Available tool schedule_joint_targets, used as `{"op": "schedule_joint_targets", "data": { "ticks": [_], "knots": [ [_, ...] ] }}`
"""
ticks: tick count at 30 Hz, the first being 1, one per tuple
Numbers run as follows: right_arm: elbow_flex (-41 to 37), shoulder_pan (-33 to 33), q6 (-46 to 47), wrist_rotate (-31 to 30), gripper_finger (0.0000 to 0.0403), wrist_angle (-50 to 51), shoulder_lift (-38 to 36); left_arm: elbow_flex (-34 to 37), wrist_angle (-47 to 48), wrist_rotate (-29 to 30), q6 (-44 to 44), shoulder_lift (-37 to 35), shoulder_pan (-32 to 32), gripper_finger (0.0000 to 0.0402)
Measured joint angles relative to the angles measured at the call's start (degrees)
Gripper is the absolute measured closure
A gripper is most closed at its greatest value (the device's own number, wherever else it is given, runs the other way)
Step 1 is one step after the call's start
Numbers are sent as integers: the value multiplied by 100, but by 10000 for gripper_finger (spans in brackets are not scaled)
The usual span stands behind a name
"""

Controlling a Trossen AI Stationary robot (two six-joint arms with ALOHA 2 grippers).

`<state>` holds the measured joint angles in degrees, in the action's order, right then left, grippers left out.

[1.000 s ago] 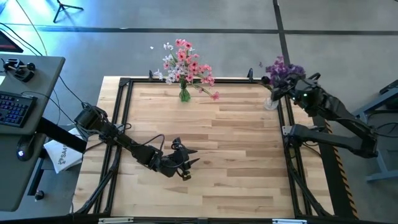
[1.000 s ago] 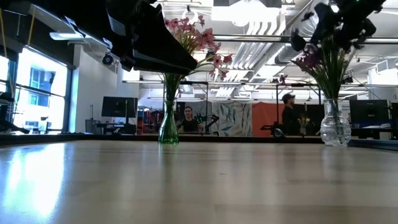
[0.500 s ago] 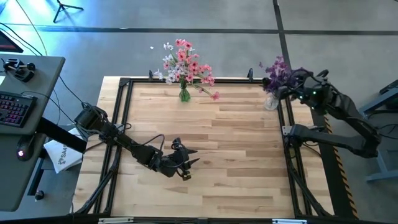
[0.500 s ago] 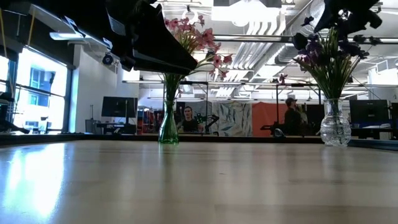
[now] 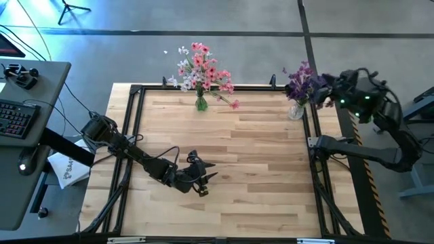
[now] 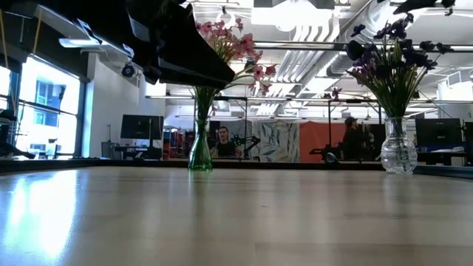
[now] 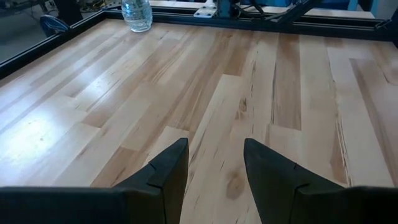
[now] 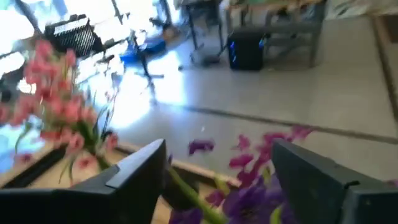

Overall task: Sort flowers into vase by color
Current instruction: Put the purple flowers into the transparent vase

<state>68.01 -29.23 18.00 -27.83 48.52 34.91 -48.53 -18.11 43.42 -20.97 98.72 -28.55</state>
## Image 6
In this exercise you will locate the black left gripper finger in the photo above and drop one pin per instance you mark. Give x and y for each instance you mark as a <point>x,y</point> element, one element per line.
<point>192,78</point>
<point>196,51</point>

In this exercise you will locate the pink flower bunch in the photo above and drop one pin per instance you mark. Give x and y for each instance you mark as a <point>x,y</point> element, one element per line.
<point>258,72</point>
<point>218,27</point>

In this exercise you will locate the clear glass vase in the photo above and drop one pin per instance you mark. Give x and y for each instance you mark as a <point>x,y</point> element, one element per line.
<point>398,155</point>

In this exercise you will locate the black background robot arm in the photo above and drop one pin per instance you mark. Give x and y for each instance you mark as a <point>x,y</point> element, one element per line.
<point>319,150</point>
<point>251,141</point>

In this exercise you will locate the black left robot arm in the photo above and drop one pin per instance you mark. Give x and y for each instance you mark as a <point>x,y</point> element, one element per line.
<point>92,14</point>

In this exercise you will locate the green glass vase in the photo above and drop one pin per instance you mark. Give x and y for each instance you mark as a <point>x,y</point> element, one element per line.
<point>200,155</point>

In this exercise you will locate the round black ceiling speaker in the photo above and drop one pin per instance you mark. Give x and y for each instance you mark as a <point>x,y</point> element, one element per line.
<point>128,71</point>

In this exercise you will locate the black monitor on stand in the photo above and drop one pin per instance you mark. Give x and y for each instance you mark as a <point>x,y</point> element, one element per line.
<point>142,127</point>

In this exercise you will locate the person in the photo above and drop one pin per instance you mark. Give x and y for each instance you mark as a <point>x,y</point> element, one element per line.
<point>225,147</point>
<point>353,142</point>

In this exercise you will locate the long fluorescent lamp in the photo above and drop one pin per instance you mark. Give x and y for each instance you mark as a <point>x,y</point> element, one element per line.
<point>70,43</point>

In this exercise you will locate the grey waste bin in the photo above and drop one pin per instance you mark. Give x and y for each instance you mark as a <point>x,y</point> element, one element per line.
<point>110,149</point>

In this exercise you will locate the large window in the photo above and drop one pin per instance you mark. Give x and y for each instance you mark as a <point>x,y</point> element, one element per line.
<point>48,111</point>

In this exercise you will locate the wide black monitor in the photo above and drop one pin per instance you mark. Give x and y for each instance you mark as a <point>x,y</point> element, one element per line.
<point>438,131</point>

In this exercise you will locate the small black table device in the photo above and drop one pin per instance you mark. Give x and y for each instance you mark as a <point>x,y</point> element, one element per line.
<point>331,158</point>

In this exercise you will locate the silver ventilation duct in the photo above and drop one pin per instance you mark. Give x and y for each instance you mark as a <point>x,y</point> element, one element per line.
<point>369,18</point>

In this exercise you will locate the leaf pattern wall panel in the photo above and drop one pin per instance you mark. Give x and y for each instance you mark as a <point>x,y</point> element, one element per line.
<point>277,140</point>

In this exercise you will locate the orange wall panel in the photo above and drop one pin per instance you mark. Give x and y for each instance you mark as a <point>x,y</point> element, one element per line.
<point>318,136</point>

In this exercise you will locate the black metal station frame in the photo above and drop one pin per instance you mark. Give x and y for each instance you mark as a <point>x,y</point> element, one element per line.
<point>329,129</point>

